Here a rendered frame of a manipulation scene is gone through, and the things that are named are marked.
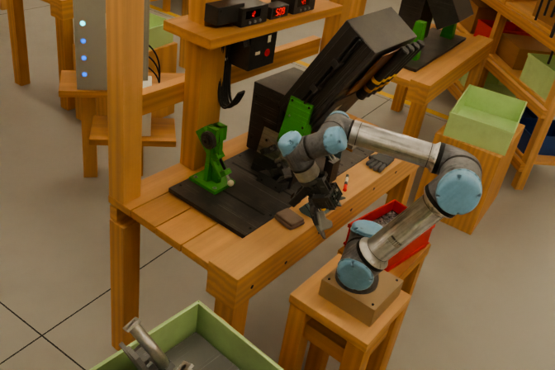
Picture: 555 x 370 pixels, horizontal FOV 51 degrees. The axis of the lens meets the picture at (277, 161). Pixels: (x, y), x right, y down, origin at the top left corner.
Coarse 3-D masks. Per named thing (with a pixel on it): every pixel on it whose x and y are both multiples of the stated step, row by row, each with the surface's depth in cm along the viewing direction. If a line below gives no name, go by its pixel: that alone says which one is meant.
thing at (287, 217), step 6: (282, 210) 229; (288, 210) 230; (276, 216) 228; (282, 216) 225; (288, 216) 226; (294, 216) 226; (300, 216) 227; (282, 222) 225; (288, 222) 223; (294, 222) 223; (300, 222) 225; (288, 228) 223; (294, 228) 224
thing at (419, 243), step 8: (392, 200) 248; (384, 208) 245; (392, 208) 250; (400, 208) 247; (368, 216) 238; (376, 216) 243; (384, 216) 243; (392, 216) 245; (384, 224) 238; (424, 232) 232; (416, 240) 232; (424, 240) 238; (408, 248) 229; (416, 248) 236; (400, 256) 227; (408, 256) 232; (392, 264) 226
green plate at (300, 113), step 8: (288, 104) 242; (296, 104) 240; (304, 104) 238; (288, 112) 242; (296, 112) 240; (304, 112) 238; (288, 120) 243; (296, 120) 240; (304, 120) 238; (288, 128) 243; (296, 128) 241; (304, 128) 239; (280, 136) 246
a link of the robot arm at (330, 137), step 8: (320, 128) 170; (328, 128) 165; (336, 128) 164; (304, 136) 169; (312, 136) 166; (320, 136) 165; (328, 136) 163; (336, 136) 162; (344, 136) 167; (304, 144) 167; (312, 144) 165; (320, 144) 164; (328, 144) 163; (336, 144) 163; (344, 144) 165; (312, 152) 166; (320, 152) 165; (328, 152) 165; (336, 152) 165
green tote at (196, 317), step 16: (192, 304) 176; (176, 320) 171; (192, 320) 178; (208, 320) 176; (224, 320) 172; (160, 336) 168; (176, 336) 175; (208, 336) 178; (224, 336) 173; (240, 336) 168; (224, 352) 175; (240, 352) 169; (256, 352) 164; (96, 368) 152; (112, 368) 157; (128, 368) 163; (240, 368) 172; (256, 368) 167; (272, 368) 161
